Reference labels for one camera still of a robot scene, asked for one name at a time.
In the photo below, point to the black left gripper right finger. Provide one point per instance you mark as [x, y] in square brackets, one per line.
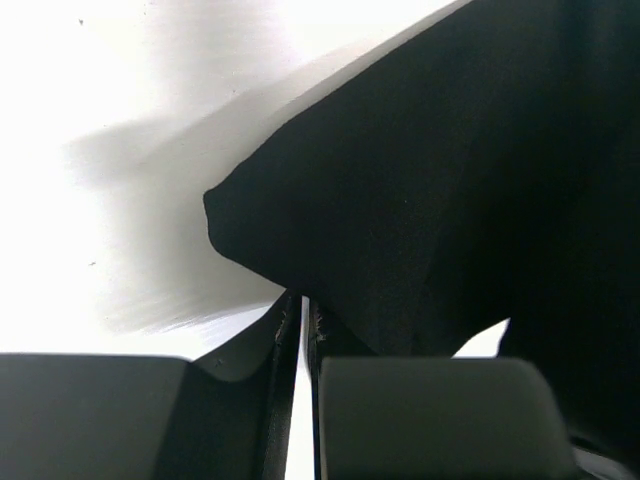
[378, 417]

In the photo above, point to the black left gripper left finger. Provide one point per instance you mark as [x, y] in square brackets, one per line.
[225, 415]

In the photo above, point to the black skirt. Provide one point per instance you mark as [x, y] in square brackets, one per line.
[485, 170]

